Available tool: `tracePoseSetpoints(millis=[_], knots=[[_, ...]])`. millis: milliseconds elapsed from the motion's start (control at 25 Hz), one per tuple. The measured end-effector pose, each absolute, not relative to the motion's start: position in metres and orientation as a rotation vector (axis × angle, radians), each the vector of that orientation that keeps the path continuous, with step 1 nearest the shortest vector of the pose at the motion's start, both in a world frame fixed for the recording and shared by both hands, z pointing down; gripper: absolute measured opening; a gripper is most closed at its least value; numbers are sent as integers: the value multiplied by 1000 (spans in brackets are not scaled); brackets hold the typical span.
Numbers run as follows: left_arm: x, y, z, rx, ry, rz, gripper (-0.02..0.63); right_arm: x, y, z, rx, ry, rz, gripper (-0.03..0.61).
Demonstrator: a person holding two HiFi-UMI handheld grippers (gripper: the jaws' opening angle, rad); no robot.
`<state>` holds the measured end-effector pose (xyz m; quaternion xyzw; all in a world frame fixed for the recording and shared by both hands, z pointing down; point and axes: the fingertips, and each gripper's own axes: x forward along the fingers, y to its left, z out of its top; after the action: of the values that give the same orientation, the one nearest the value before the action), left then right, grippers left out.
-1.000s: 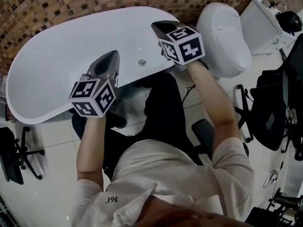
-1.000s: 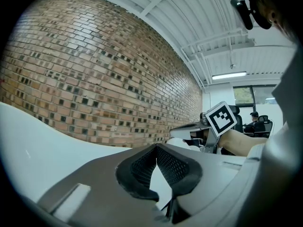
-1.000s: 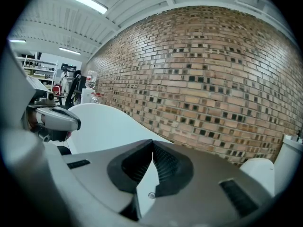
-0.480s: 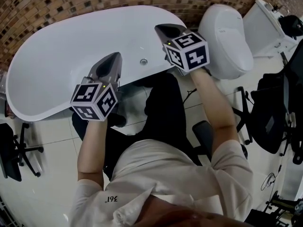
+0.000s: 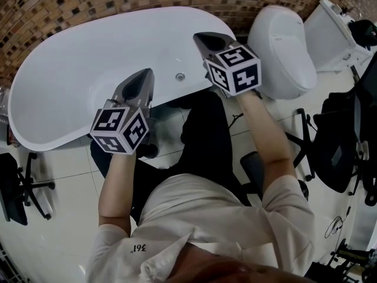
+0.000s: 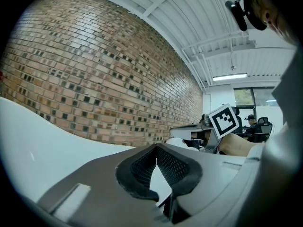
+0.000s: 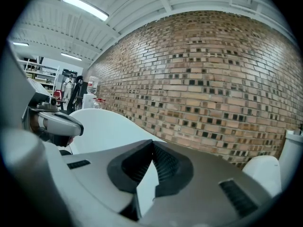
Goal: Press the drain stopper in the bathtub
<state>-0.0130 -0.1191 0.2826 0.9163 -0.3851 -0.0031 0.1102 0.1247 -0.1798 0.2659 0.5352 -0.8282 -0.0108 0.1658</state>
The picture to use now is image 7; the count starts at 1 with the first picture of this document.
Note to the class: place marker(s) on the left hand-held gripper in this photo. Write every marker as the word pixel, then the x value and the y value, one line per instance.
pixel 19 98

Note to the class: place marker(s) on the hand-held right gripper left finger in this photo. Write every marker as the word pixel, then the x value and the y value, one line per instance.
pixel 94 185

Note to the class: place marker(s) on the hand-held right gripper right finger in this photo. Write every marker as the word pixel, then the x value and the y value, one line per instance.
pixel 208 185

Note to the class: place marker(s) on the white bathtub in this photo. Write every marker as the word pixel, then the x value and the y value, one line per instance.
pixel 106 131

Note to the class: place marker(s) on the black office chair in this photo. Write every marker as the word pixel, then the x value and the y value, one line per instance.
pixel 72 100

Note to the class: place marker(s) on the pack of clear water bottles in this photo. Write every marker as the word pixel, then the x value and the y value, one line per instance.
pixel 99 103

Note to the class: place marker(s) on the white water dispenser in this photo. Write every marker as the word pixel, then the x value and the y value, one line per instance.
pixel 91 89

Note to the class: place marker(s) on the white storage shelf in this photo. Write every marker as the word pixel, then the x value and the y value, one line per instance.
pixel 40 77

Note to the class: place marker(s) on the white toilet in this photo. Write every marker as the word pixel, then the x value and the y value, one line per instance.
pixel 260 174

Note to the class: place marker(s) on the long ceiling light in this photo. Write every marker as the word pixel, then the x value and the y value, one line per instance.
pixel 71 56
pixel 85 6
pixel 20 44

